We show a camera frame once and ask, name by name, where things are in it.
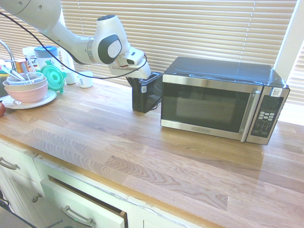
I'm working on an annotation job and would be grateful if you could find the black and steel microwave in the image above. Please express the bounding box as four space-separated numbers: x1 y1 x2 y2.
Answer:
160 56 291 146

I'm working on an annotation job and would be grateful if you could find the white open drawer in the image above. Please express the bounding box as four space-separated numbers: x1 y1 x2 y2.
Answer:
39 176 129 228

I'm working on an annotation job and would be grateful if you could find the chrome faucet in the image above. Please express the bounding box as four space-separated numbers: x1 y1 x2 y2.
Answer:
0 38 18 71

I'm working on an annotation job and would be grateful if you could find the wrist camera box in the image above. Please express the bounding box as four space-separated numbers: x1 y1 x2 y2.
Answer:
125 50 145 66

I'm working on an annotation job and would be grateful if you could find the white plate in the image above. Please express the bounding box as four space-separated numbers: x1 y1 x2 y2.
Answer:
0 88 58 110

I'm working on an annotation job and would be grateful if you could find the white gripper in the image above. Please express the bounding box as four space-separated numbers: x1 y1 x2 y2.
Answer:
108 50 152 88

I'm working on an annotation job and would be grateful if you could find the white mug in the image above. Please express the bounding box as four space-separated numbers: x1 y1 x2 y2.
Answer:
76 70 94 89

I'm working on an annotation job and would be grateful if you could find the pink bowl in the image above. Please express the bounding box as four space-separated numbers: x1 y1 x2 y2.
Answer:
2 80 49 104

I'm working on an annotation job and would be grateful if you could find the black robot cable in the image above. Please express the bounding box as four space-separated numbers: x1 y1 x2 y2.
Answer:
0 11 148 79

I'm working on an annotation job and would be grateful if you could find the beige bowl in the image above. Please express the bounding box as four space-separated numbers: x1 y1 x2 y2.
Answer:
2 76 48 96

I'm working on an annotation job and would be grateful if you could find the metal utensil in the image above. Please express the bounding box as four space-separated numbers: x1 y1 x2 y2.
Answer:
1 67 27 82

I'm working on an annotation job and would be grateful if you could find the metal cabinet handle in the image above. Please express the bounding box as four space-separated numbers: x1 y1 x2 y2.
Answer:
0 156 20 171

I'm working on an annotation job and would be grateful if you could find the white kitchen cabinet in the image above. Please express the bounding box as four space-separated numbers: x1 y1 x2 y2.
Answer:
0 137 216 228

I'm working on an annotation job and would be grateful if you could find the clear plastic container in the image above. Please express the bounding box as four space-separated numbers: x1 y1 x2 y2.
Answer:
5 71 45 86

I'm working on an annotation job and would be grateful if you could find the orange box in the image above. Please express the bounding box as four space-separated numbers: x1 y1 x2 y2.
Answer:
14 59 29 73

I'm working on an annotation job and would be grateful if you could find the white paper towel roll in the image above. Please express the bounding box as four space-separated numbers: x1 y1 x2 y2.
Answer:
57 46 77 85

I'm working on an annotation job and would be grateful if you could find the disinfecting wipes canister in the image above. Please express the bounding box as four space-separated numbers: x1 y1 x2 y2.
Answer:
22 46 40 73

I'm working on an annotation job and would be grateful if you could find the metal drawer handle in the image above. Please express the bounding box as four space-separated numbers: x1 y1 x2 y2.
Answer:
60 205 96 228

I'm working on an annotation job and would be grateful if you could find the pitcher with blue lid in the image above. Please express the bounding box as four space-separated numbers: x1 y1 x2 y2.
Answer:
34 45 61 72

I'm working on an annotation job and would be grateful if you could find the narrow beige window blind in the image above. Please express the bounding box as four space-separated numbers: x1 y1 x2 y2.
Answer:
285 39 304 105

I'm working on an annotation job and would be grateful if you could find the green container lid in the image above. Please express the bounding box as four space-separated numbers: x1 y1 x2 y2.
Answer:
39 60 67 94

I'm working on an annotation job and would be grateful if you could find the wide beige window blind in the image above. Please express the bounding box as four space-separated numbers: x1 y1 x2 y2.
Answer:
0 0 299 89

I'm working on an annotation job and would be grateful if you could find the black toaster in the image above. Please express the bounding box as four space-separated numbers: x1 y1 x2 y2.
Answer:
132 72 163 113

